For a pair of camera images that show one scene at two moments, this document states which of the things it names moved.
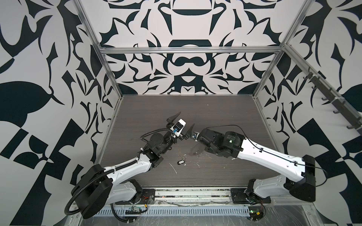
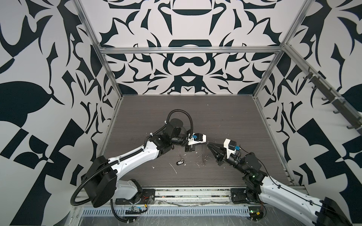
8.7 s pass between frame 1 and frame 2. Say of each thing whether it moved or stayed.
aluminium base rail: stayed
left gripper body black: moved
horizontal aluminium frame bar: stayed
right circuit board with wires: stayed
